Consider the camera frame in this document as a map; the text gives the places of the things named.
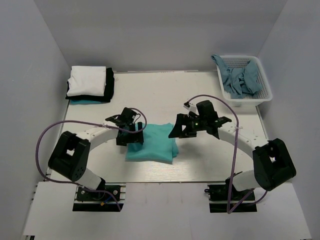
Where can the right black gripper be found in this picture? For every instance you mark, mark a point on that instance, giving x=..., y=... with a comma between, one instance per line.
x=182, y=119

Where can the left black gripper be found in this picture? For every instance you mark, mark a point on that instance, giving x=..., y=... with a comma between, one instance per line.
x=135, y=138

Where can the teal green t shirt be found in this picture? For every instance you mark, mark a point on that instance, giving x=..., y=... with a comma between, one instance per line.
x=157, y=145

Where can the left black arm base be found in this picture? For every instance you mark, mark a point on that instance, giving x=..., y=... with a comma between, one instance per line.
x=86, y=201

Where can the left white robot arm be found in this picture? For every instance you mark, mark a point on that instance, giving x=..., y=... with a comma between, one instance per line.
x=71, y=153

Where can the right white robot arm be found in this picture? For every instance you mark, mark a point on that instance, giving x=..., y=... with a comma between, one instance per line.
x=272, y=163

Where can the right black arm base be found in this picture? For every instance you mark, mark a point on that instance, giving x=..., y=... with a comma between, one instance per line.
x=218, y=196

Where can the folded black t shirt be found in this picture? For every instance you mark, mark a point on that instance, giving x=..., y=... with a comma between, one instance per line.
x=108, y=91

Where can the grey blue crumpled t shirt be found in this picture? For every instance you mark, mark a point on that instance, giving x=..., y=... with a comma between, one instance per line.
x=239, y=82

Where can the folded teal t shirt bottom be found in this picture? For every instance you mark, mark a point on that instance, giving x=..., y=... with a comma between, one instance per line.
x=84, y=102

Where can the white plastic basket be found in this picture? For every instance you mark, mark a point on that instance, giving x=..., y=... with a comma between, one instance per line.
x=241, y=61

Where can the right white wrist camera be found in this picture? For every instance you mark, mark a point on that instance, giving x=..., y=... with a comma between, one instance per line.
x=190, y=107

